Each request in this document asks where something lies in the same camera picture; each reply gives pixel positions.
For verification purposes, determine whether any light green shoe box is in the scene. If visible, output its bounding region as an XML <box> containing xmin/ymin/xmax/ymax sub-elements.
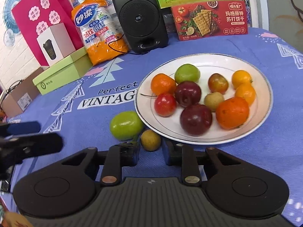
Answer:
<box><xmin>33</xmin><ymin>47</ymin><xmax>92</xmax><ymax>95</ymax></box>

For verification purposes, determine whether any red cherry tomato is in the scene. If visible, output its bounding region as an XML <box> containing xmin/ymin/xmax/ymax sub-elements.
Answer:
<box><xmin>140</xmin><ymin>93</ymin><xmax>177</xmax><ymax>117</ymax></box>

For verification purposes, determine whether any green fruit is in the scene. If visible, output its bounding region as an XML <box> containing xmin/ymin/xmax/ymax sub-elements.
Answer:
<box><xmin>174</xmin><ymin>64</ymin><xmax>200</xmax><ymax>84</ymax></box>
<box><xmin>109</xmin><ymin>111</ymin><xmax>144</xmax><ymax>141</ymax></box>

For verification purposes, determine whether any tan longan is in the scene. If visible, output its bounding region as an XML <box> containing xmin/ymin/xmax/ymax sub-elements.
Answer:
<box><xmin>204</xmin><ymin>92</ymin><xmax>225</xmax><ymax>112</ymax></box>
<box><xmin>140</xmin><ymin>130</ymin><xmax>161</xmax><ymax>152</ymax></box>

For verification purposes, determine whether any small yellow orange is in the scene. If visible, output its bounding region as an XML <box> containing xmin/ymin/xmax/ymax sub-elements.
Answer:
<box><xmin>232</xmin><ymin>70</ymin><xmax>253</xmax><ymax>89</ymax></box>

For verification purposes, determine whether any brown red plum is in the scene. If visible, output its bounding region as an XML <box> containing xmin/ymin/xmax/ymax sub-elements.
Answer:
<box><xmin>208</xmin><ymin>73</ymin><xmax>229</xmax><ymax>94</ymax></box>

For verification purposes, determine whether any large orange mandarin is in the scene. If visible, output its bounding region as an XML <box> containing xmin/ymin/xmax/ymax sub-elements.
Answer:
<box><xmin>215</xmin><ymin>97</ymin><xmax>250</xmax><ymax>130</ymax></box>

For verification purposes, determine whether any red cracker box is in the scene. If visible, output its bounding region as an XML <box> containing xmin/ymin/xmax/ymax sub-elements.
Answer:
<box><xmin>171</xmin><ymin>0</ymin><xmax>248</xmax><ymax>41</ymax></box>

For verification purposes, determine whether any blue printed tablecloth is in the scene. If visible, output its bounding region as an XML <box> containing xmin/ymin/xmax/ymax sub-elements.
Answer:
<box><xmin>11</xmin><ymin>28</ymin><xmax>302</xmax><ymax>226</ymax></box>

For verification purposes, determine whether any blue paper fan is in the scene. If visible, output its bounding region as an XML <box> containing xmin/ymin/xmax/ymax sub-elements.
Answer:
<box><xmin>3</xmin><ymin>0</ymin><xmax>20</xmax><ymax>47</ymax></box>

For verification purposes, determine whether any pink paper bag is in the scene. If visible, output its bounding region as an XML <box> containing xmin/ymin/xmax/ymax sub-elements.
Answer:
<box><xmin>12</xmin><ymin>0</ymin><xmax>83</xmax><ymax>66</ymax></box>

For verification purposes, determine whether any white cup box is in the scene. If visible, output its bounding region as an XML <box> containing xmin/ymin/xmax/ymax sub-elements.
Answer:
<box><xmin>37</xmin><ymin>23</ymin><xmax>76</xmax><ymax>66</ymax></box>

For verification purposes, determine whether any black speaker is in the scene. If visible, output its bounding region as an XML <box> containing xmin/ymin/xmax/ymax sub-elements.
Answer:
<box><xmin>112</xmin><ymin>0</ymin><xmax>169</xmax><ymax>53</ymax></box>

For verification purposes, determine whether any small front orange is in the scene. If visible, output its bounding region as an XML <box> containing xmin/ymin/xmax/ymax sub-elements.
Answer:
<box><xmin>235</xmin><ymin>82</ymin><xmax>256</xmax><ymax>106</ymax></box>

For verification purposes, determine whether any dark red plum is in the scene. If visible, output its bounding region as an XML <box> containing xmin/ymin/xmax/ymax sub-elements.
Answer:
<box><xmin>174</xmin><ymin>81</ymin><xmax>202</xmax><ymax>107</ymax></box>
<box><xmin>180</xmin><ymin>103</ymin><xmax>213</xmax><ymax>136</ymax></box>

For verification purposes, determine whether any white ceramic plate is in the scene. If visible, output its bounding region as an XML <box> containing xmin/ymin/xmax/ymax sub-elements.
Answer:
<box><xmin>135</xmin><ymin>53</ymin><xmax>273</xmax><ymax>145</ymax></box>

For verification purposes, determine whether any orange paper cup pack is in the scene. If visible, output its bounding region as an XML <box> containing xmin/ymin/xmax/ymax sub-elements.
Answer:
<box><xmin>71</xmin><ymin>0</ymin><xmax>129</xmax><ymax>66</ymax></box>

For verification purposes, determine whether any black speaker cable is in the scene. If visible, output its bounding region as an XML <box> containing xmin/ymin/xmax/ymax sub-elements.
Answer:
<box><xmin>107</xmin><ymin>33</ymin><xmax>143</xmax><ymax>55</ymax></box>

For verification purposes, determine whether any dark red plum front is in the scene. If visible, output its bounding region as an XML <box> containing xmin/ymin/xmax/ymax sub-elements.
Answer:
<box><xmin>180</xmin><ymin>103</ymin><xmax>213</xmax><ymax>136</ymax></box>

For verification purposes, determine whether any brown cardboard box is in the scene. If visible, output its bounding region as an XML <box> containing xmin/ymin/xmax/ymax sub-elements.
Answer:
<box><xmin>1</xmin><ymin>67</ymin><xmax>44</xmax><ymax>118</ymax></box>

